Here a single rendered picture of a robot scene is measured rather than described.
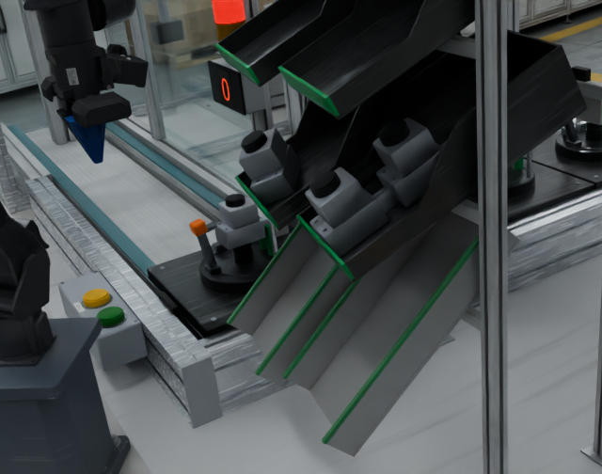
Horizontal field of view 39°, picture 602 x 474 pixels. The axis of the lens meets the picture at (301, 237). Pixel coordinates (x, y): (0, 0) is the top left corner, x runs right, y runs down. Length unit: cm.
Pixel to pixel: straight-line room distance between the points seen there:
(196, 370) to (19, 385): 25
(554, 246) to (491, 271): 64
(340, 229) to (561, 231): 70
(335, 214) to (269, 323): 31
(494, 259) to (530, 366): 45
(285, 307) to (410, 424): 23
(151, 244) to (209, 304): 37
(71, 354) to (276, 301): 27
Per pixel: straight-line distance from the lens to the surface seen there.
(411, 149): 82
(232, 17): 139
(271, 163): 95
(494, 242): 81
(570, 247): 149
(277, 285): 109
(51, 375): 99
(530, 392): 120
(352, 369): 95
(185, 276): 133
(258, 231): 127
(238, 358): 118
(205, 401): 117
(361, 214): 82
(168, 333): 122
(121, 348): 126
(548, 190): 153
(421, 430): 114
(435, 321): 86
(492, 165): 78
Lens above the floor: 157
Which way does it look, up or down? 26 degrees down
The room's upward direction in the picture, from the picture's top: 7 degrees counter-clockwise
